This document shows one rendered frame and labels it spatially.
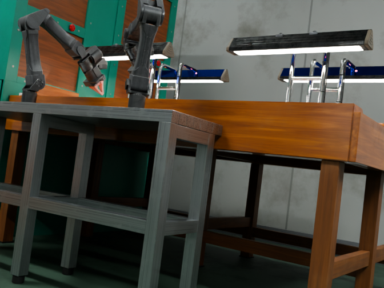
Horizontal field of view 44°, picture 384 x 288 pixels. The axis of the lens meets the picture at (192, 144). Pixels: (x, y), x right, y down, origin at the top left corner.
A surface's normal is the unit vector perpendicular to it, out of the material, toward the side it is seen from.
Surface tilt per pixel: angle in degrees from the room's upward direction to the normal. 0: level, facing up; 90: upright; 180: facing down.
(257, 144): 90
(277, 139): 90
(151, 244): 90
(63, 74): 90
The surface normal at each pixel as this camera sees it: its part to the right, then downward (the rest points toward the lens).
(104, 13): 0.82, 0.07
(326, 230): -0.56, -0.11
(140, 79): 0.29, 0.22
